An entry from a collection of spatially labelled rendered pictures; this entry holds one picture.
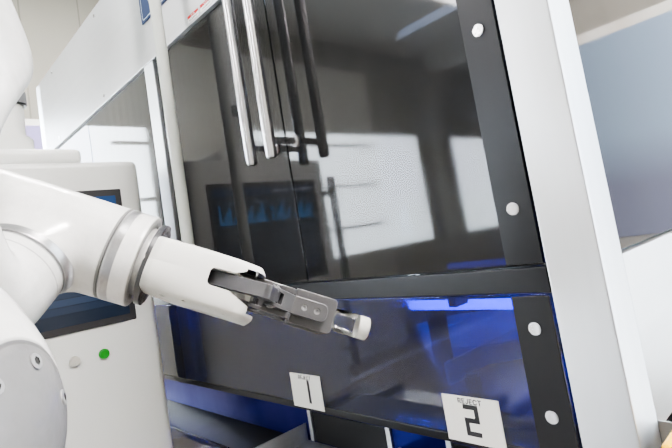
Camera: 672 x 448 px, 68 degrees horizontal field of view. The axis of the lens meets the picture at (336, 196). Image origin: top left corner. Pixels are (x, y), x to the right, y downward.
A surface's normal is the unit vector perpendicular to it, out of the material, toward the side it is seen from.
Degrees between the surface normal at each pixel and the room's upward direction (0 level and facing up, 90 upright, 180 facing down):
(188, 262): 76
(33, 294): 101
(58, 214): 56
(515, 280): 90
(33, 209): 51
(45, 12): 90
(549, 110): 90
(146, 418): 90
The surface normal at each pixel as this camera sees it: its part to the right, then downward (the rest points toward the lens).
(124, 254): 0.18, -0.21
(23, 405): 0.93, -0.36
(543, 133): -0.73, 0.06
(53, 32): 0.67, -0.17
